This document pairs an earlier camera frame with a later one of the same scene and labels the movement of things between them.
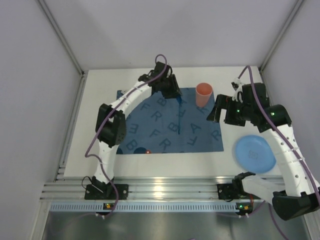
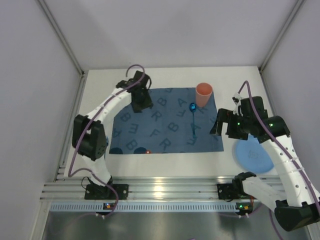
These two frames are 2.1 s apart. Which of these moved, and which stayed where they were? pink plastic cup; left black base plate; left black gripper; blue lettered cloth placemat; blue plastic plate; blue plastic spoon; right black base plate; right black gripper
Moved: right black gripper; left black gripper; blue plastic spoon
Stayed: blue lettered cloth placemat; right black base plate; left black base plate; blue plastic plate; pink plastic cup
